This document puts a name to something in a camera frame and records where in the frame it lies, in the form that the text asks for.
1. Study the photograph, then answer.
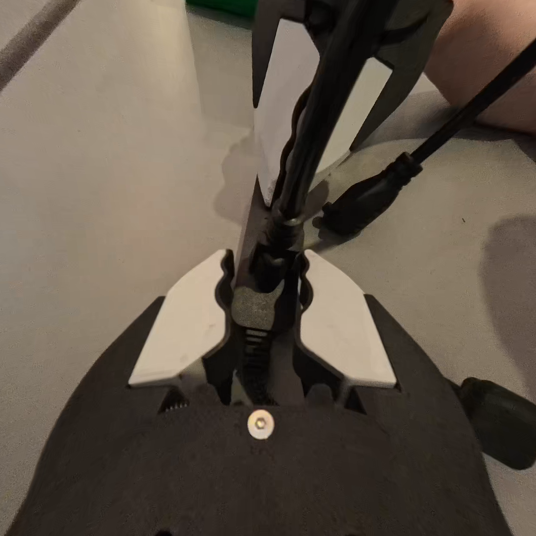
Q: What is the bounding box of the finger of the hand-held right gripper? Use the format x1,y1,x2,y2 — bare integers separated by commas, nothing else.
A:
253,18,321,210
310,56,395,187

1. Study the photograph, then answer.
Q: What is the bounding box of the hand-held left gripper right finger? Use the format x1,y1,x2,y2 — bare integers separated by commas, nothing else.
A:
293,249,398,405

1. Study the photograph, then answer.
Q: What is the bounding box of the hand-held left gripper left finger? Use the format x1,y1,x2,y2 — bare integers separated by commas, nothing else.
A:
127,249,236,406

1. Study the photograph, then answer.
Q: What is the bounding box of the person's right forearm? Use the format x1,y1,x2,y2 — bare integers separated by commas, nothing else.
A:
427,0,536,135

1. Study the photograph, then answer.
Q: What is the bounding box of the green plastic bin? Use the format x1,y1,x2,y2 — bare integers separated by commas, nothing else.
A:
186,0,257,18

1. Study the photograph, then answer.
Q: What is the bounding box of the black cord with ribbed connector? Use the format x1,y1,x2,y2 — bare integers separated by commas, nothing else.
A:
313,48,536,236

